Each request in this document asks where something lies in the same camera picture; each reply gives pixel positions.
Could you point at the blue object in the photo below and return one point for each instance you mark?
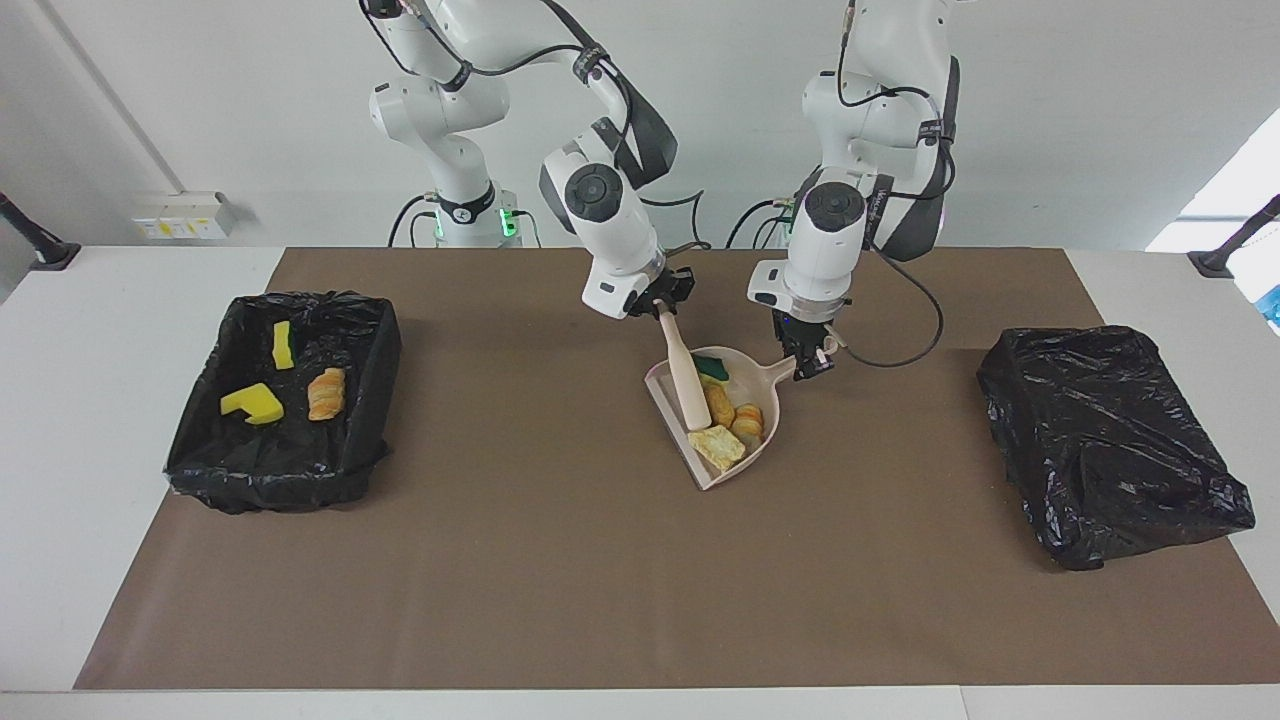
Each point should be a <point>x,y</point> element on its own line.
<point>1273,305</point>

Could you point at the green and yellow sponge piece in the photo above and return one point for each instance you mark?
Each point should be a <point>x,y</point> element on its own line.
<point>715,368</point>

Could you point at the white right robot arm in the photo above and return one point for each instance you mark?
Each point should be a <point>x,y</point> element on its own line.
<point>625,240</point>

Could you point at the beige plastic dustpan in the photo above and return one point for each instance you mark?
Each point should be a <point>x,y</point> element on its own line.
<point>765,385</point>

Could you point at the white wall socket box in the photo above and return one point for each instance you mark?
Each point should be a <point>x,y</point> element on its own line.
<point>180,220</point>

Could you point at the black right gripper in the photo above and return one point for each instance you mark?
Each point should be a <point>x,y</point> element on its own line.
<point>658,298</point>

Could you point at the brown orange sponge piece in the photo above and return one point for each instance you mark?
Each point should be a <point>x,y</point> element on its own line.
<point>720,405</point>

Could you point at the orange striped sponge piece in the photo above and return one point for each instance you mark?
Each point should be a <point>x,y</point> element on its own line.
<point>748,422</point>

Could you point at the brown table mat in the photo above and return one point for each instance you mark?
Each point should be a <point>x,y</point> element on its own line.
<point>500,600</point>

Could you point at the crumpled black bag bin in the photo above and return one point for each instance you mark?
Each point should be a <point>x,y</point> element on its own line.
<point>1110,450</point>

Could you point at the beige hand brush black bristles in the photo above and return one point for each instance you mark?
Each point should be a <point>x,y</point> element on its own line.
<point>688,385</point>

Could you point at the pale beige sponge piece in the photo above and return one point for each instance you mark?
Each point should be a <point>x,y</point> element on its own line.
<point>716,447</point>

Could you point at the notched yellow sponge piece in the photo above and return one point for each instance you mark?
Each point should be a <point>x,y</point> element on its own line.
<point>258,405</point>

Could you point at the open bin with black bag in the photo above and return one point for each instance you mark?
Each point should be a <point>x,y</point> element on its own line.
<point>280,480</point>

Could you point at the black stand foot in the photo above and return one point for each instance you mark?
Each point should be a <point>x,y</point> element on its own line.
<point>1215,262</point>
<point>50,255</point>

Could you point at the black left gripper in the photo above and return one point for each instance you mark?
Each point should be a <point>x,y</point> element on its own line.
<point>802,332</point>

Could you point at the curved yellow sponge piece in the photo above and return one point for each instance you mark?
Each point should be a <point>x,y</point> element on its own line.
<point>283,345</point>

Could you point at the cream crumbly sponge piece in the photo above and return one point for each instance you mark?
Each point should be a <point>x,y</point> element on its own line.
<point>326,394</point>

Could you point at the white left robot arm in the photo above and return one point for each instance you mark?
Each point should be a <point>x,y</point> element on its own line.
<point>820,260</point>

